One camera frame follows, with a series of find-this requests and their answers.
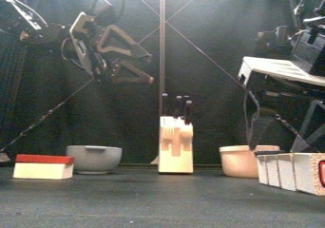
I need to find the cream round bowl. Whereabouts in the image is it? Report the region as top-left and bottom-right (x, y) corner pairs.
(218, 144), (282, 180)

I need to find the white segmented rectangular toy box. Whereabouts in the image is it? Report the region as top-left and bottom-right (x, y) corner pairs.
(255, 152), (325, 197)

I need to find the small white box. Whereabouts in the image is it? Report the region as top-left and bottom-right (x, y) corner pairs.
(158, 115), (195, 175)

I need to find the white box with red lid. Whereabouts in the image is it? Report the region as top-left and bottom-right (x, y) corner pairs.
(12, 153), (76, 181)

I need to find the vertical metal frame pole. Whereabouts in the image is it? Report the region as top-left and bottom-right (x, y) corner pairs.
(159, 0), (167, 116)

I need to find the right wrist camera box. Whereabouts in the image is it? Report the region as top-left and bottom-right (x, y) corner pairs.
(290, 14), (325, 78)

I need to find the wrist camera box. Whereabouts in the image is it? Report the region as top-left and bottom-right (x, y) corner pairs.
(91, 0), (118, 27)
(290, 14), (325, 78)

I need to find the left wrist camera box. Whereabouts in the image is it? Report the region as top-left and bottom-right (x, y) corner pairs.
(91, 0), (118, 27)

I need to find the dark-handled toy knife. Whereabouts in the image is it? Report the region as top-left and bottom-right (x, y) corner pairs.
(174, 95), (185, 119)
(162, 92), (170, 117)
(183, 99), (194, 126)

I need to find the grey bowl with handles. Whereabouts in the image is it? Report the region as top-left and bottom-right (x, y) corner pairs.
(64, 144), (123, 175)

